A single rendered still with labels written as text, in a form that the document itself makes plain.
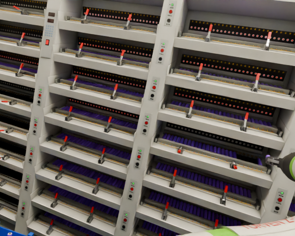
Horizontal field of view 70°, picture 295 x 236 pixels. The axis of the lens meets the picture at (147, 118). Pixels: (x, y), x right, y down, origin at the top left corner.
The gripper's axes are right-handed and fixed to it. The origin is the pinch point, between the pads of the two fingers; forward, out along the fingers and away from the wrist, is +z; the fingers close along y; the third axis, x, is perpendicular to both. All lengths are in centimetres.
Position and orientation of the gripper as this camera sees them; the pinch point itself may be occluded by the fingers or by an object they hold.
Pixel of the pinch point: (274, 161)
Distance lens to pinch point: 99.7
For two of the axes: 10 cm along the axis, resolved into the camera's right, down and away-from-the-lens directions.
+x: -2.6, 9.6, -0.6
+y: -9.4, -2.4, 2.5
